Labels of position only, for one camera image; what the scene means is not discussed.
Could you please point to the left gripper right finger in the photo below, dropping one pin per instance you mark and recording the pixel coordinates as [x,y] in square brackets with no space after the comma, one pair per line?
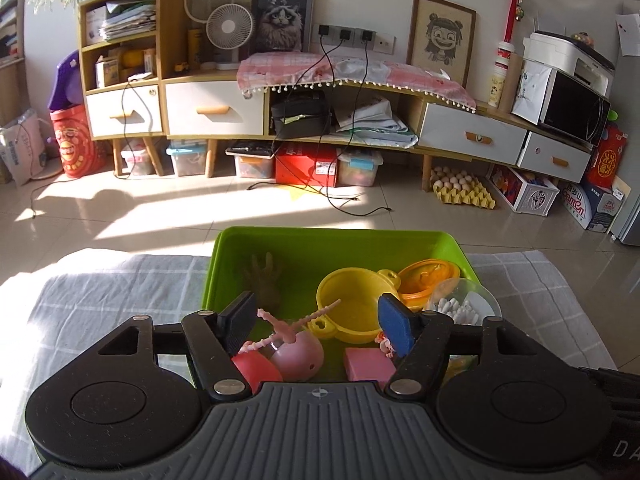
[420,344]

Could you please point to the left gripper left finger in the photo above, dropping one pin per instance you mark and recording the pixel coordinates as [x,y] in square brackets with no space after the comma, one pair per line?
[212,340]

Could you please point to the small red brown figurine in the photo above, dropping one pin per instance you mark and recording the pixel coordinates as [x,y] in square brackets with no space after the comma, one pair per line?
[385,345]

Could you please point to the cotton swab jar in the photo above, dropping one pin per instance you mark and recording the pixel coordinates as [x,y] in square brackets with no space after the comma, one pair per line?
[465,301]

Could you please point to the orange toy pot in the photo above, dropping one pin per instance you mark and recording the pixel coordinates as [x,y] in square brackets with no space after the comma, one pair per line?
[419,280]

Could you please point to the pink block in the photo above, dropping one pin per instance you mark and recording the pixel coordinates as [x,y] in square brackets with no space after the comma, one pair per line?
[368,365]

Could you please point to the yellow toy pot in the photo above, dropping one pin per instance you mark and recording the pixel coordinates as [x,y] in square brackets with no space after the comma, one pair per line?
[355,319]

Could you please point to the pink round toy ball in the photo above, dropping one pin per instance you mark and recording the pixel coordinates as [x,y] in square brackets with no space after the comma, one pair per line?
[300,360]

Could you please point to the green plastic cookie bin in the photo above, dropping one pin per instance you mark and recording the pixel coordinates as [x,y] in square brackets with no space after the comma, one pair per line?
[303,257]

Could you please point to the egg tray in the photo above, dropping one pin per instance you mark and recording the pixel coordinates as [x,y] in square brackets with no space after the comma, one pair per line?
[454,187]

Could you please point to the grey checked cloth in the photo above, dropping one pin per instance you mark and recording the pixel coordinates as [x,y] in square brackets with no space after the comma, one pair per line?
[50,316]

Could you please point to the white toy box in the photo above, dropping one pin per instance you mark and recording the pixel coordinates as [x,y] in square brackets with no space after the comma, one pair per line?
[524,192]

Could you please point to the clear storage box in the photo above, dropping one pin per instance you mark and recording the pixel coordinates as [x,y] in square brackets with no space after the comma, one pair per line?
[358,168]

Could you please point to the red storage box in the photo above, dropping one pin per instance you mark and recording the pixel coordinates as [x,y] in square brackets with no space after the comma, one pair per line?
[306,164]

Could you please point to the red patterned bag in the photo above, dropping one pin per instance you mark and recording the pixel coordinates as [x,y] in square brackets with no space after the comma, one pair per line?
[80,155]

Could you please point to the wooden tv cabinet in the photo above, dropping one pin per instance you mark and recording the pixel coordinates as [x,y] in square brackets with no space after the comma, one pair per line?
[212,108]

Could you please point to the black bag on shelf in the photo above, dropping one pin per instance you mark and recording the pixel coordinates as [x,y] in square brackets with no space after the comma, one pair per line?
[304,114]

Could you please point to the white shopping bag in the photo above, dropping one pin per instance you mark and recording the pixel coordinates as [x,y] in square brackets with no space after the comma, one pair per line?
[22,148]

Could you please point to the pink tablecloth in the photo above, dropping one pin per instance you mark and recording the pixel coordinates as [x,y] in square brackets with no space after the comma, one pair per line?
[290,69]

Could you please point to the black microwave oven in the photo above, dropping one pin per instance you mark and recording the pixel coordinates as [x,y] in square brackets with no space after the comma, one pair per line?
[559,103]

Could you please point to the purple plastic stool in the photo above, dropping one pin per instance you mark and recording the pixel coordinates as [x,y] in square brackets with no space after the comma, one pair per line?
[66,91]

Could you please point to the framed cartoon girl picture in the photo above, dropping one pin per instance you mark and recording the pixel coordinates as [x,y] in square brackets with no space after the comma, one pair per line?
[441,38]

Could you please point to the wooden shelf unit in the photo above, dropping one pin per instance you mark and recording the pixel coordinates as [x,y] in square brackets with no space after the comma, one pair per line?
[164,32]

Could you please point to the white desk fan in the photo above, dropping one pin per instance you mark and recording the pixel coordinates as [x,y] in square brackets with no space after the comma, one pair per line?
[228,28]

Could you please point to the white printer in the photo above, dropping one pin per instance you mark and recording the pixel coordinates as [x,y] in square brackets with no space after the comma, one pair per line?
[573,57]

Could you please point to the framed cat picture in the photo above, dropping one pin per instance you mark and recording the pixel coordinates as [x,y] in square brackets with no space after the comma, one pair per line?
[282,25]

